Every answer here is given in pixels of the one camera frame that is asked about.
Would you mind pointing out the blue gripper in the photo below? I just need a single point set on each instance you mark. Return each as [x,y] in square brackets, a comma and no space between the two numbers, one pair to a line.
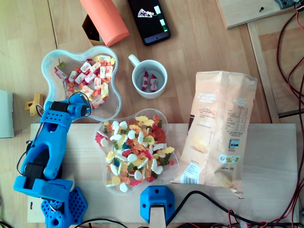
[82,109]

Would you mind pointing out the krema candy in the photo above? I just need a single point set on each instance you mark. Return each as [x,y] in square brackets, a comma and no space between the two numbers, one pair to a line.
[109,71]
[104,90]
[154,84]
[97,102]
[145,82]
[103,58]

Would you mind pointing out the blue 3D-printed robot arm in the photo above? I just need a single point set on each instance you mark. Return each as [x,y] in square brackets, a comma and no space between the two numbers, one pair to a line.
[47,142]

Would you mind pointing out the yellow 3D-printed part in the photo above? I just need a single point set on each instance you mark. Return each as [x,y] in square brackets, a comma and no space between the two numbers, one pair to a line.
[35,102]

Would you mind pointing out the translucent candy tub blue label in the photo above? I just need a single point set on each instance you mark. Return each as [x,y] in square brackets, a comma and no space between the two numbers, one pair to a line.
[57,57]

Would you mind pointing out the white ceramic mug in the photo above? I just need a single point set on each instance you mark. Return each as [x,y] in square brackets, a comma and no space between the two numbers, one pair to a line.
[137,80]

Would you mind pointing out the grey flat device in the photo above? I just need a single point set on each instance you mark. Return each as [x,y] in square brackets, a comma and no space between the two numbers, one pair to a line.
[6,114]

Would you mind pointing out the open cardboard box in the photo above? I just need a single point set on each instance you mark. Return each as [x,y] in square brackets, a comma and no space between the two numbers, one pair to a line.
[91,31]

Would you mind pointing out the orange cylinder tube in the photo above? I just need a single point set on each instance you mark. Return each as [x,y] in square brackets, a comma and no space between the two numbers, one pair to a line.
[104,19]

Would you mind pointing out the black smartphone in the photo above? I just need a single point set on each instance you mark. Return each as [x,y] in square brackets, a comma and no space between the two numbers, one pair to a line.
[149,26]

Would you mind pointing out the clear plastic gummy tray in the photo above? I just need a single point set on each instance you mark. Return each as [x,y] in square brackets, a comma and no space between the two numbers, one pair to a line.
[167,177]

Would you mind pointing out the beige crisps bag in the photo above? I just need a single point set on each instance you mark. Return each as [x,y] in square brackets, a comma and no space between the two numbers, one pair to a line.
[213,118]

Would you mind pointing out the wooden slat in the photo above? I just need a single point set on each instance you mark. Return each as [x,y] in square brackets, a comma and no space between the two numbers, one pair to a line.
[263,71]

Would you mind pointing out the wooden panel with screw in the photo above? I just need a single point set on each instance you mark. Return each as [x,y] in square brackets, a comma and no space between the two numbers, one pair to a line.
[242,12]

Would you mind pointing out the light wooden base board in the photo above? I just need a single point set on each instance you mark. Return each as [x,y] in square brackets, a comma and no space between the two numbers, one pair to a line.
[261,166]

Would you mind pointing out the grey plastic part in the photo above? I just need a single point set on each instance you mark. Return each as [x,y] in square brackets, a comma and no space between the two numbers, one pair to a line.
[286,3]

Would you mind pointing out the blue post foot mount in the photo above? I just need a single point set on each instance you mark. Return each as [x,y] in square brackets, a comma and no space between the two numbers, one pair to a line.
[156,194]

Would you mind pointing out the wooden post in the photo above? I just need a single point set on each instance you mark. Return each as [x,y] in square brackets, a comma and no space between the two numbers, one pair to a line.
[158,218]

